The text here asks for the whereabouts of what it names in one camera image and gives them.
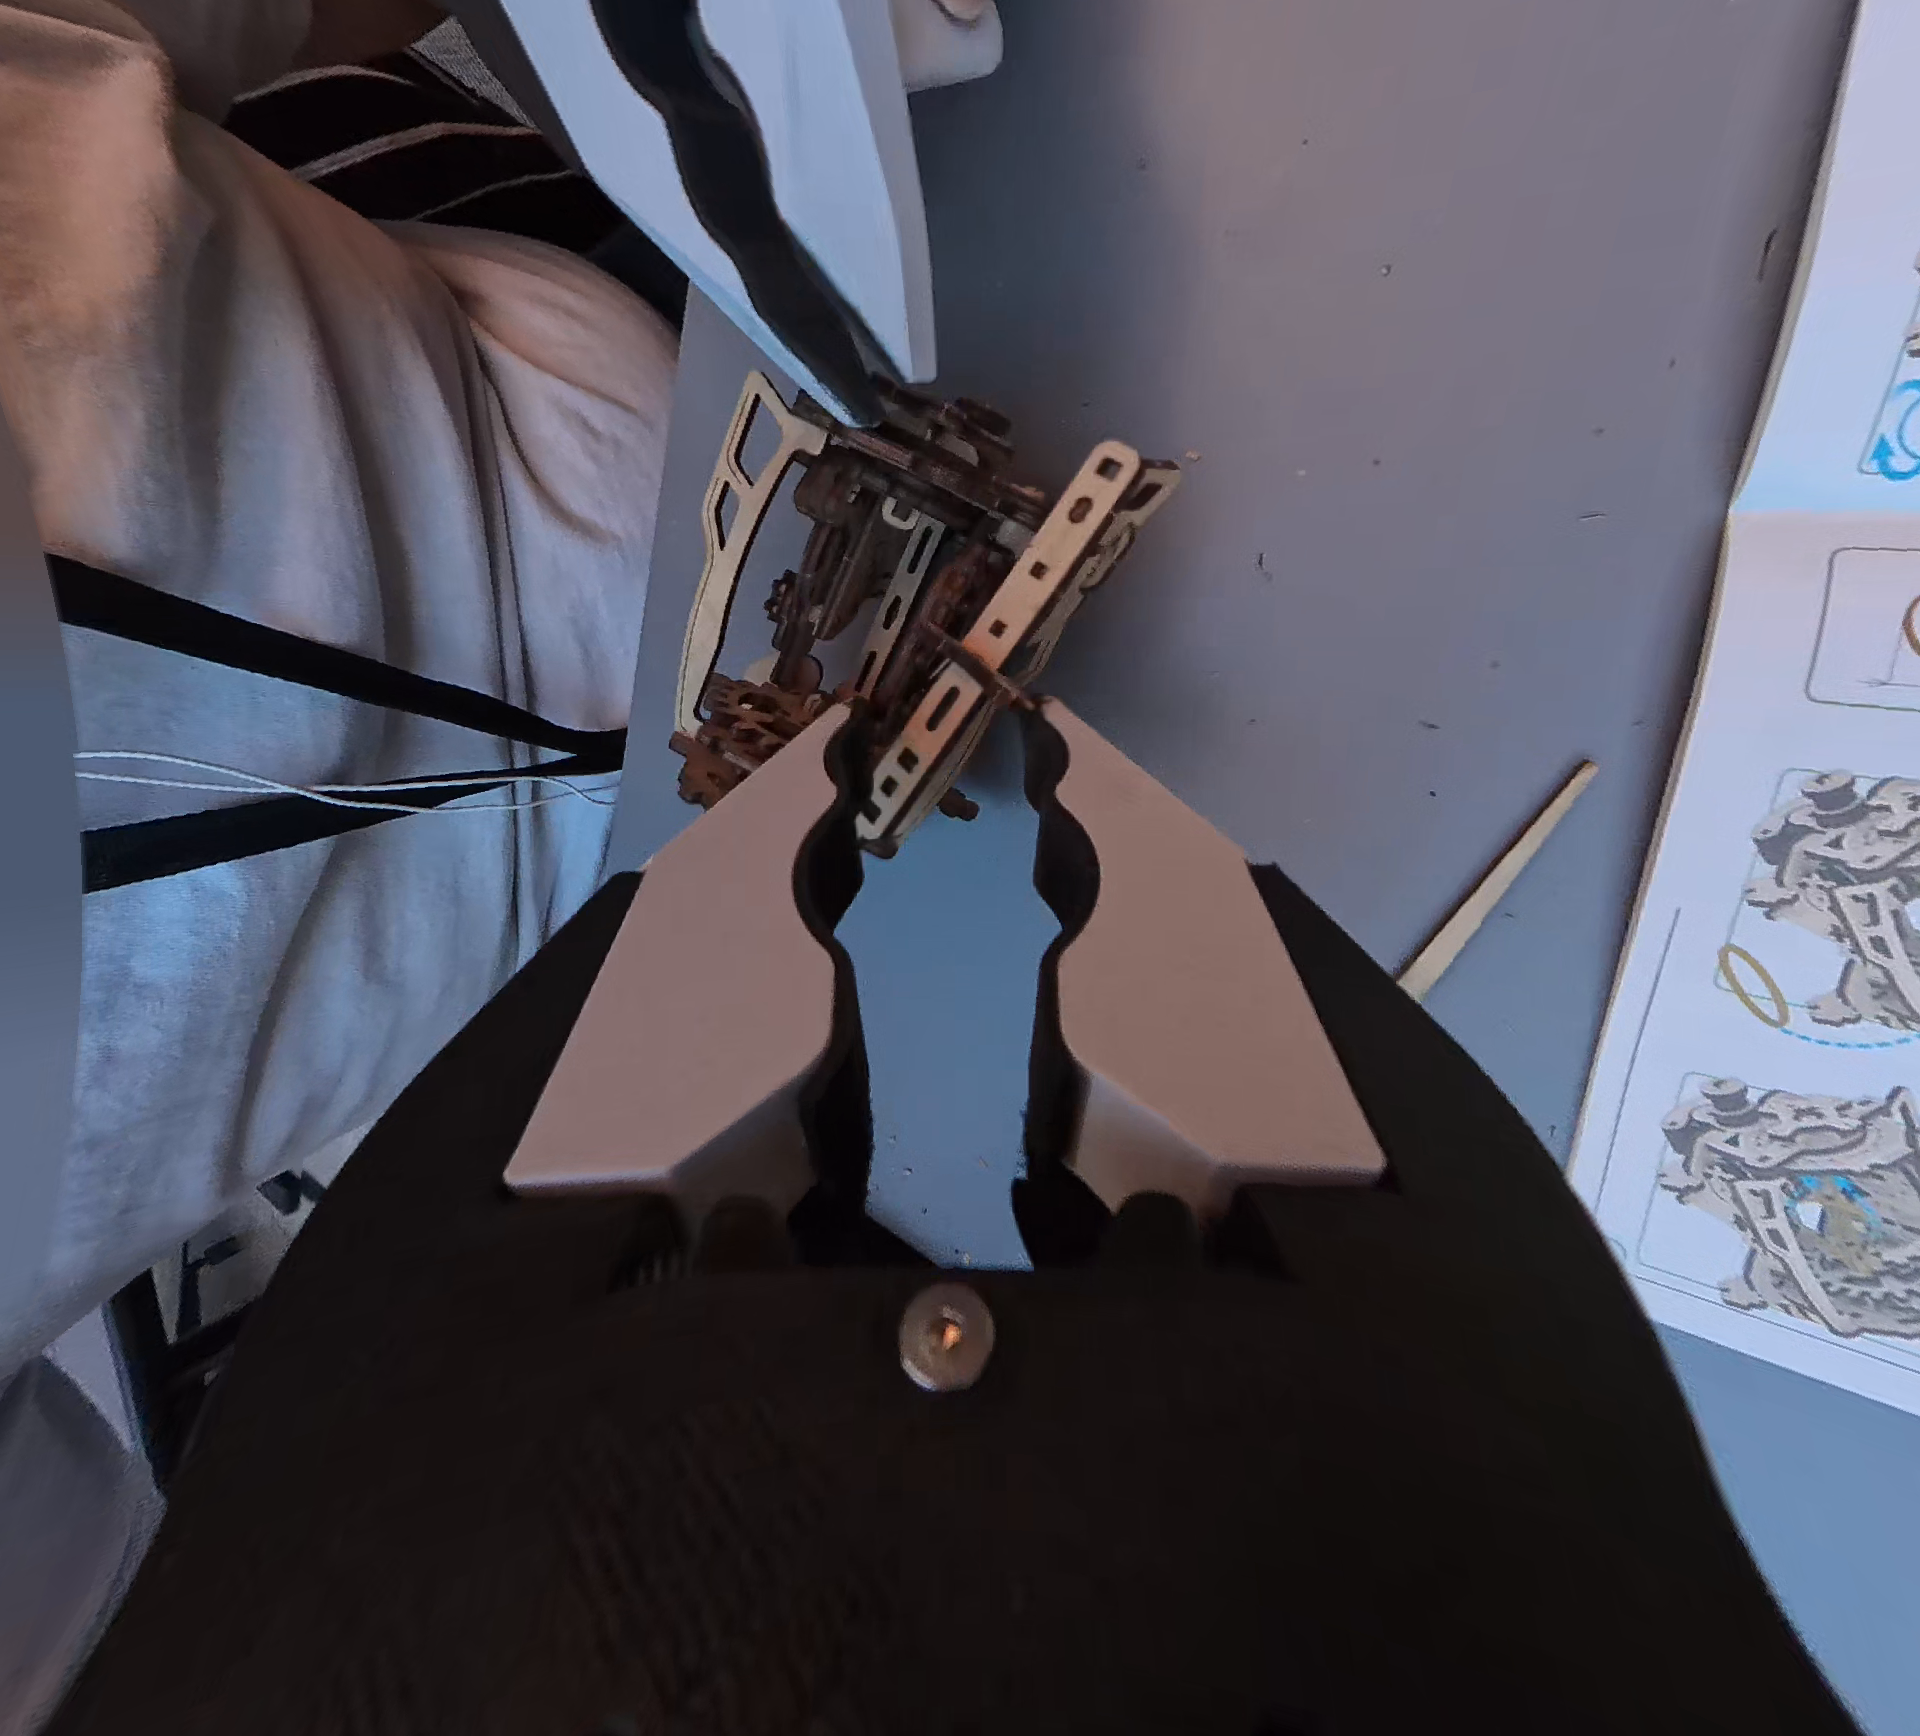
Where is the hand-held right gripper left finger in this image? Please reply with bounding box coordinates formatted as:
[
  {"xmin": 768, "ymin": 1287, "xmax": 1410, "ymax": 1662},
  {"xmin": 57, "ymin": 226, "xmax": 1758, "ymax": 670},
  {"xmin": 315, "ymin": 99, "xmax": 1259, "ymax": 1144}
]
[{"xmin": 502, "ymin": 709, "xmax": 871, "ymax": 1267}]

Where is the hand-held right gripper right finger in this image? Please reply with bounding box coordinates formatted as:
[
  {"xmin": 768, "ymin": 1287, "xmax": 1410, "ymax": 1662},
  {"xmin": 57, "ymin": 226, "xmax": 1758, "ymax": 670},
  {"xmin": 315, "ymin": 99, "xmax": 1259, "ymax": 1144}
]
[{"xmin": 1020, "ymin": 698, "xmax": 1390, "ymax": 1267}]

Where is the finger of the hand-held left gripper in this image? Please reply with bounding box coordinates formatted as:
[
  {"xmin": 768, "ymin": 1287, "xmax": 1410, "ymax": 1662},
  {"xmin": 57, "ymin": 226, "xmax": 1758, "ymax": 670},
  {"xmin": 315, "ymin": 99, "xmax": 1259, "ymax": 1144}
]
[
  {"xmin": 462, "ymin": 0, "xmax": 906, "ymax": 423},
  {"xmin": 695, "ymin": 0, "xmax": 942, "ymax": 388}
]

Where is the wooden mechanical model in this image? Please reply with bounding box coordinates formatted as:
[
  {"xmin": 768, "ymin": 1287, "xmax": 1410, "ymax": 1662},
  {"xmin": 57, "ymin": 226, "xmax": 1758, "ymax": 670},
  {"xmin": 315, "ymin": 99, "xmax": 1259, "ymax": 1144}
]
[{"xmin": 670, "ymin": 368, "xmax": 1188, "ymax": 860}]

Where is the grey desk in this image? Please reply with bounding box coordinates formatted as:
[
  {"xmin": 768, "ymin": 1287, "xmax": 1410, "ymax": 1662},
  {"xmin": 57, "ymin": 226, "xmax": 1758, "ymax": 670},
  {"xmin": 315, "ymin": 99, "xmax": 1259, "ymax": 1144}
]
[{"xmin": 606, "ymin": 0, "xmax": 1920, "ymax": 1736}]

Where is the pointed wooden stick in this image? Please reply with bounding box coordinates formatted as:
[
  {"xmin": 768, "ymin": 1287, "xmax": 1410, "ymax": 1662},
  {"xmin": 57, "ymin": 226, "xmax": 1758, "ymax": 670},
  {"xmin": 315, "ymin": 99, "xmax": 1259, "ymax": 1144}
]
[{"xmin": 1393, "ymin": 759, "xmax": 1600, "ymax": 1004}]

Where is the person in grey hoodie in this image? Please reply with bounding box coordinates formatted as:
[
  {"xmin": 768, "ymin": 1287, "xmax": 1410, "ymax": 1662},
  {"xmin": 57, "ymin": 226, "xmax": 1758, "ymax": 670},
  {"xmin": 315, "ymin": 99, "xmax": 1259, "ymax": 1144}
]
[{"xmin": 0, "ymin": 0, "xmax": 683, "ymax": 1725}]

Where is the white instruction booklet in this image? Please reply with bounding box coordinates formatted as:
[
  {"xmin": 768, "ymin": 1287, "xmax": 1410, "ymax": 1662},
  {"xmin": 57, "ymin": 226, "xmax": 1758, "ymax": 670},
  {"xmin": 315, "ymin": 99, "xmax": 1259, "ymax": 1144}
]
[{"xmin": 1565, "ymin": 0, "xmax": 1920, "ymax": 1416}]

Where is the thin white cable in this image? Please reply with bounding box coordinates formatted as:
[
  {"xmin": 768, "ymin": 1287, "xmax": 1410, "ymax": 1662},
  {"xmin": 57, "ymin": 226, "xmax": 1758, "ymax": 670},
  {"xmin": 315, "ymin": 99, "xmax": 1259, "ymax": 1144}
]
[{"xmin": 73, "ymin": 752, "xmax": 623, "ymax": 816}]

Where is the black lanyard strap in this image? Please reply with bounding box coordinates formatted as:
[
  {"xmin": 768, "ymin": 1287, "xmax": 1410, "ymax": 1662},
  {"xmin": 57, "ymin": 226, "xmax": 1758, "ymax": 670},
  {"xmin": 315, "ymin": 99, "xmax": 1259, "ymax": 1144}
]
[{"xmin": 43, "ymin": 558, "xmax": 631, "ymax": 890}]

